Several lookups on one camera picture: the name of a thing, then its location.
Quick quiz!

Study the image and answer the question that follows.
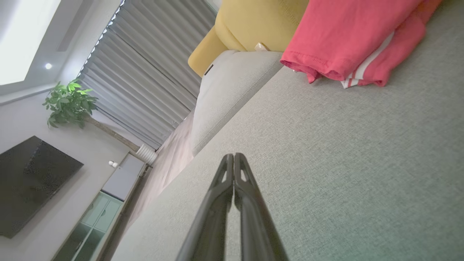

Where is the white ribbed plant pot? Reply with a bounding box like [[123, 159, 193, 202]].
[[136, 143, 158, 166]]

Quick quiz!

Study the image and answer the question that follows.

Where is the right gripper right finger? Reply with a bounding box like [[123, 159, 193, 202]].
[[234, 152, 289, 261]]

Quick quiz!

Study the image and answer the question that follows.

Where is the bright ceiling light panel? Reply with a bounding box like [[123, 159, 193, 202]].
[[0, 0, 62, 86]]

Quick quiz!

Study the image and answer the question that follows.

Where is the green leafy houseplant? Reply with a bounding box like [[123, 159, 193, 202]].
[[42, 79, 142, 154]]

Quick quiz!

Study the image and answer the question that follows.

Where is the black flat television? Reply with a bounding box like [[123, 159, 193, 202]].
[[0, 136, 84, 239]]

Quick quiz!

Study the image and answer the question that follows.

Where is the white glass-door TV cabinet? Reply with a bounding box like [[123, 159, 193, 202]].
[[51, 152, 147, 261]]

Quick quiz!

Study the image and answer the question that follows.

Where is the grey fabric sofa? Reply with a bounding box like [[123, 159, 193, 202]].
[[109, 0, 464, 261]]

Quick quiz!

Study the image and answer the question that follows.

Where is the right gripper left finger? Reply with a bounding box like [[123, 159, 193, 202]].
[[176, 153, 235, 261]]

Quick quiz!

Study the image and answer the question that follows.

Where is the red Bulls 23 jersey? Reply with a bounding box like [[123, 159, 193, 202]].
[[280, 0, 444, 89]]

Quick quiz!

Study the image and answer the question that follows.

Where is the grey pleated curtain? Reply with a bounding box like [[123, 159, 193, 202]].
[[77, 0, 218, 151]]

